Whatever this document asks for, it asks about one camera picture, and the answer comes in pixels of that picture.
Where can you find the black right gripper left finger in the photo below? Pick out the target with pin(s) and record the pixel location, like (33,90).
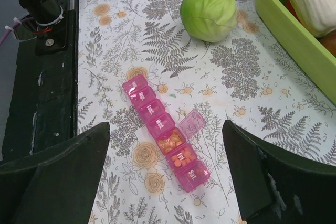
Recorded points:
(58,184)

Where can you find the red chili pepper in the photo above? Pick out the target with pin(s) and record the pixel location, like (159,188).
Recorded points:
(290,8)

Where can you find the lime green plastic basket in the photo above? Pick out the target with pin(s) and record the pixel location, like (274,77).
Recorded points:
(316,61)

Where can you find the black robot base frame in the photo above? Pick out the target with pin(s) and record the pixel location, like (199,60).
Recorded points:
(43,108)

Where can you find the round green cabbage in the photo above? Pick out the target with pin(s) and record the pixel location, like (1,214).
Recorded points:
(209,20)

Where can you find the brown shiitake mushroom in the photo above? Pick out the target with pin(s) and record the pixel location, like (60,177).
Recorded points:
(328,42)

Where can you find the floral patterned tablecloth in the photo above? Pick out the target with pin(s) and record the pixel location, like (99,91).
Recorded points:
(248,79)

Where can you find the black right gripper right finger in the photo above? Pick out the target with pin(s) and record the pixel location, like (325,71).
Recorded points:
(273,185)

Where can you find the pink weekly pill organizer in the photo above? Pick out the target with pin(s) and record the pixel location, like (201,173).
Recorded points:
(173,140)

